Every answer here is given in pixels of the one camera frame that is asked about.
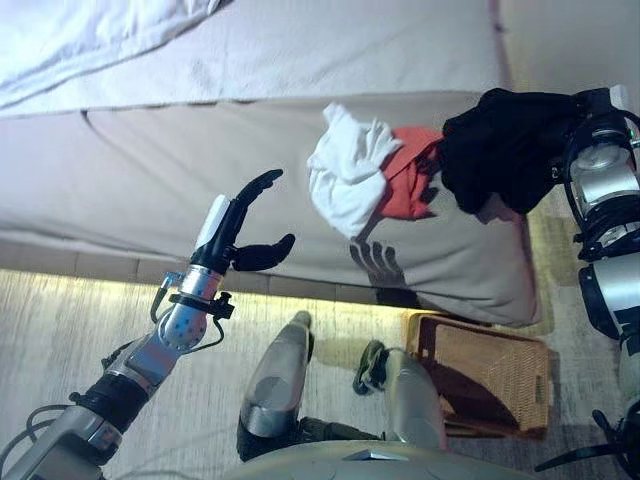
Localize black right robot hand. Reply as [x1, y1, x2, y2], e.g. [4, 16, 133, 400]
[574, 84, 640, 139]

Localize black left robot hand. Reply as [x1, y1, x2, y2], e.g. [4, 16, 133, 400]
[189, 169, 296, 275]

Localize black garment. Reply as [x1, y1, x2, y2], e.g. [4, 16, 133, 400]
[439, 88, 589, 215]

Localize white garment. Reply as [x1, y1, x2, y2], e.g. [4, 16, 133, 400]
[306, 102, 405, 239]

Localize red garment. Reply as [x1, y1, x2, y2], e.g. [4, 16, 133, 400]
[379, 126, 451, 221]

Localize woven wicker basket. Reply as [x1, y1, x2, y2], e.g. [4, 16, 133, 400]
[402, 312, 551, 441]

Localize grey streaked rug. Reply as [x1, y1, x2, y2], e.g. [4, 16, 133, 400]
[0, 199, 640, 480]

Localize white textured bedspread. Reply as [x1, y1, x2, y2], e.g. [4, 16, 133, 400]
[0, 0, 501, 119]

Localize silver right robot leg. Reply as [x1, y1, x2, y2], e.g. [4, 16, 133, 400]
[352, 339, 449, 451]

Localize white duvet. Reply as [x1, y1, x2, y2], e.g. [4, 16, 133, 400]
[0, 0, 221, 109]

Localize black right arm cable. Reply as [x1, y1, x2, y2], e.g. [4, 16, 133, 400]
[549, 107, 640, 261]

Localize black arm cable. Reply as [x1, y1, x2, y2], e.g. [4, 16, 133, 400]
[189, 312, 226, 354]
[549, 107, 640, 261]

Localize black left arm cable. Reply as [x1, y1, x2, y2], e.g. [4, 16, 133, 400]
[189, 312, 226, 354]

